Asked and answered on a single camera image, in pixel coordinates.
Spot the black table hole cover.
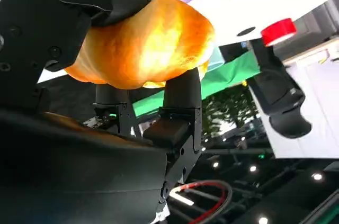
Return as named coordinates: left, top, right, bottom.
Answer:
left=236, top=26, right=257, bottom=37

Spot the green cloth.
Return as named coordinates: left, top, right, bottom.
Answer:
left=131, top=50, right=262, bottom=118

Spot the black device with red cap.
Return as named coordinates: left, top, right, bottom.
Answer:
left=248, top=18, right=313, bottom=139

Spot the grey machine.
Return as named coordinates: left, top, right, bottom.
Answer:
left=292, top=0, right=339, bottom=41

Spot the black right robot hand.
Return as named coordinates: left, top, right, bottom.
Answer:
left=0, top=0, right=202, bottom=224

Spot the orange and white bread roll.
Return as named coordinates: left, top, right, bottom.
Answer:
left=64, top=0, right=216, bottom=89

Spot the red cable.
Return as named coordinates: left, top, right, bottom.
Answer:
left=169, top=181, right=230, bottom=224

